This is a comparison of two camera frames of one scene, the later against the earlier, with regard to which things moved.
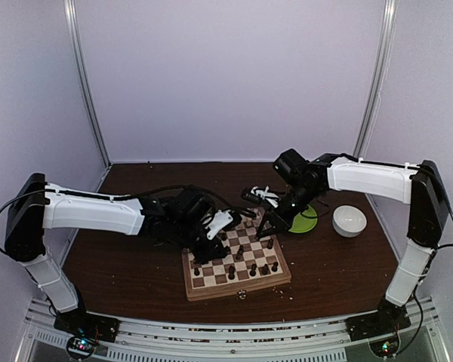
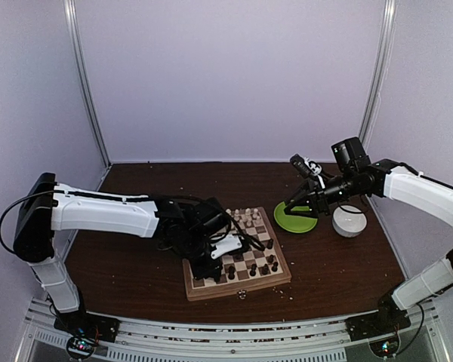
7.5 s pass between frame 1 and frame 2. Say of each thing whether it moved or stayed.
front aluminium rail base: stayed
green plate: stayed
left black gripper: moved
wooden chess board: stayed
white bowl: stayed
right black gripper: moved
